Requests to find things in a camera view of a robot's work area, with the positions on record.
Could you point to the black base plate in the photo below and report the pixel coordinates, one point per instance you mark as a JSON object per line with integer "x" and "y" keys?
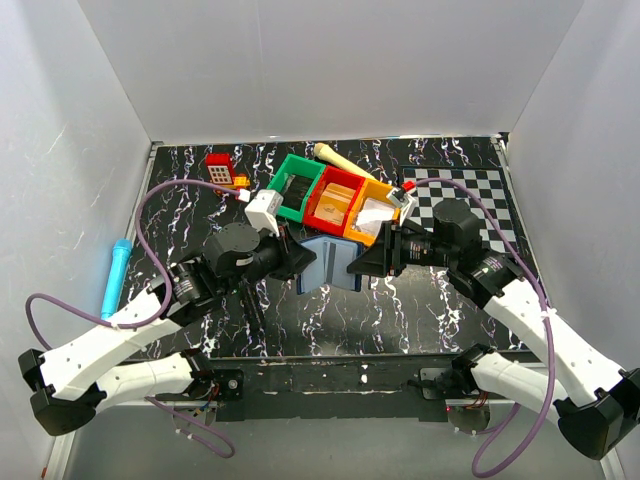
{"x": 342, "y": 387}

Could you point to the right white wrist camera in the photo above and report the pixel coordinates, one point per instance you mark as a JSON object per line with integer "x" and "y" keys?
{"x": 402, "y": 198}

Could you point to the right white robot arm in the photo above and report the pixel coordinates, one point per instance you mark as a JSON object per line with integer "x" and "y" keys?
{"x": 593, "y": 400}

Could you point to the cream wooden pestle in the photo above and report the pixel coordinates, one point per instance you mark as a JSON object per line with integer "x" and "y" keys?
{"x": 325, "y": 153}

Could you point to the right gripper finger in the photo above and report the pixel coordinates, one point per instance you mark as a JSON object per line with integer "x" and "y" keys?
{"x": 387, "y": 233}
{"x": 375, "y": 261}

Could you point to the orange plastic bin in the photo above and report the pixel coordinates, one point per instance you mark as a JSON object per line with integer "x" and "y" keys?
{"x": 371, "y": 208}

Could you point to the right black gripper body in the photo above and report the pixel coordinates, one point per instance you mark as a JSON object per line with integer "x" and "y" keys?
{"x": 416, "y": 248}

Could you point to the green plastic bin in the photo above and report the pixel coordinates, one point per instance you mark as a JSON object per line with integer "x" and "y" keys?
{"x": 295, "y": 181}

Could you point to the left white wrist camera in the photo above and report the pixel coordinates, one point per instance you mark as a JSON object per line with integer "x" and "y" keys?
{"x": 262, "y": 211}

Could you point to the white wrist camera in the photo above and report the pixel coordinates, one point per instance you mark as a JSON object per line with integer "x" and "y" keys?
{"x": 402, "y": 198}
{"x": 262, "y": 211}

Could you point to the red plastic bin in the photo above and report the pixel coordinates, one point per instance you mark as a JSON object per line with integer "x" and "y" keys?
{"x": 332, "y": 200}

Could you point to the red toy block truck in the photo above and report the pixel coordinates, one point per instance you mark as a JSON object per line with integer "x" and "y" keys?
{"x": 221, "y": 171}

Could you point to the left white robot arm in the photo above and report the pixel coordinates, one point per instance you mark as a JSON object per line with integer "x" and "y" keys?
{"x": 72, "y": 383}

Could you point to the black perforated bar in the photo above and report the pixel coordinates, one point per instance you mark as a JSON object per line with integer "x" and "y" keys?
{"x": 252, "y": 308}

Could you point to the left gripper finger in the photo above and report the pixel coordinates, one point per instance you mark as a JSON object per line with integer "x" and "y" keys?
{"x": 294, "y": 267}
{"x": 294, "y": 252}

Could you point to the black white chessboard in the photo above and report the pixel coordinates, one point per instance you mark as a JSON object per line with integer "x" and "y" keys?
{"x": 487, "y": 184}

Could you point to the navy blue card holder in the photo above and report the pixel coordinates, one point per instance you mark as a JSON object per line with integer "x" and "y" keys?
{"x": 333, "y": 256}

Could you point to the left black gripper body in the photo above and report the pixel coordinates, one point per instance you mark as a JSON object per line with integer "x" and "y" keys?
{"x": 271, "y": 258}

